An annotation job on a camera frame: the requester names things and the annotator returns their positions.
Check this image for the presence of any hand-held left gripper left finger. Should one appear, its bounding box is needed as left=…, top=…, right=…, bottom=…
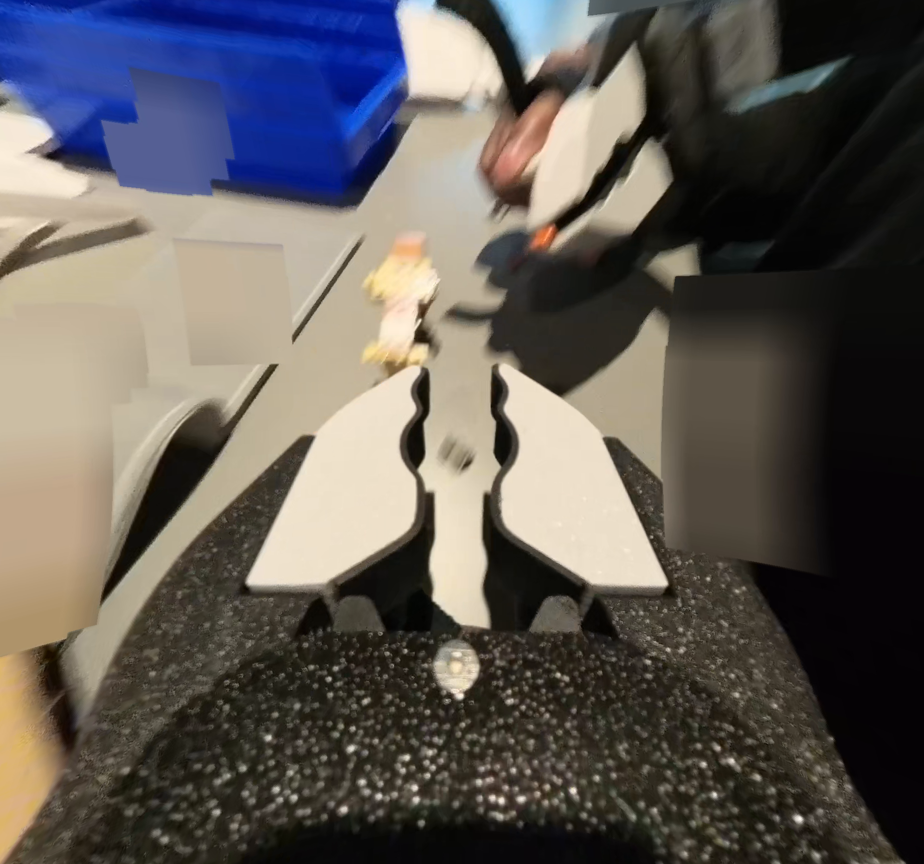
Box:
left=244, top=365, right=433, bottom=597

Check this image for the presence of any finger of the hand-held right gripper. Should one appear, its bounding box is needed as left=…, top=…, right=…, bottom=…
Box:
left=527, top=40, right=651, bottom=230
left=559, top=129, right=678, bottom=231

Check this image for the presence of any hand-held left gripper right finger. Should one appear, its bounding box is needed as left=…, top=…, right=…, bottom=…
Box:
left=491, top=362, right=670, bottom=598

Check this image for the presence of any orange tan brick model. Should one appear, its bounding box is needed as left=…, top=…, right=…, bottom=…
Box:
left=361, top=232, right=443, bottom=374

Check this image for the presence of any person's right hand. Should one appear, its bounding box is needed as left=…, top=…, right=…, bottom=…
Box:
left=480, top=49, right=594, bottom=203

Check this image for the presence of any grey instruction booklet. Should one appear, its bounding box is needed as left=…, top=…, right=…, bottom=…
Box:
left=0, top=189, right=365, bottom=656

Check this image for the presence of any blue plastic bin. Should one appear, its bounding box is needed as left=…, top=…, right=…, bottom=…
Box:
left=0, top=0, right=409, bottom=201

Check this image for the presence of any person's dark jacket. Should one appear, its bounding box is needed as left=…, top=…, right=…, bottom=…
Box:
left=635, top=0, right=924, bottom=864

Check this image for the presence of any brown cardboard box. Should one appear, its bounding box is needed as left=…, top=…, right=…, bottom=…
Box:
left=0, top=651, right=73, bottom=864

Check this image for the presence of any torn white paper bag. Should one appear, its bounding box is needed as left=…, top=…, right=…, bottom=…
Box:
left=0, top=81, right=153, bottom=280

